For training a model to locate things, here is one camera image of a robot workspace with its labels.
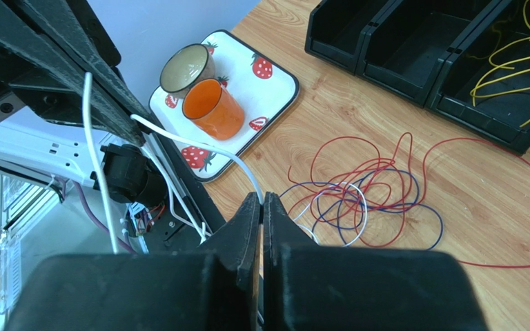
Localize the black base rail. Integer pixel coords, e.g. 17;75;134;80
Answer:
143;134;226;254

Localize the strawberry print tray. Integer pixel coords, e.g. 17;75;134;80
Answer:
149;30;300;156

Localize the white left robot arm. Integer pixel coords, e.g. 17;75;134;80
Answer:
0;1;157;185

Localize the beige bowl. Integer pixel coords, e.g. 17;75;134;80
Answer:
159;43;216;99

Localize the blue cable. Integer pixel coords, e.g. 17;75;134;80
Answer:
278;168;445;252

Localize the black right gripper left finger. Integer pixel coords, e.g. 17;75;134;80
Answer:
5;192;262;330

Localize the orange cup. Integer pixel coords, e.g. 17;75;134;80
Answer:
182;79;245;141

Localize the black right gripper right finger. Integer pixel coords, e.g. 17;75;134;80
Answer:
262;192;487;330

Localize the white cable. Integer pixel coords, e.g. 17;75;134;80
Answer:
81;71;369;254

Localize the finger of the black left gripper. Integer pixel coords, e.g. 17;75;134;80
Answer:
0;1;151;146

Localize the black compartment organizer box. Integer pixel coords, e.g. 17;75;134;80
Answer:
305;1;530;154

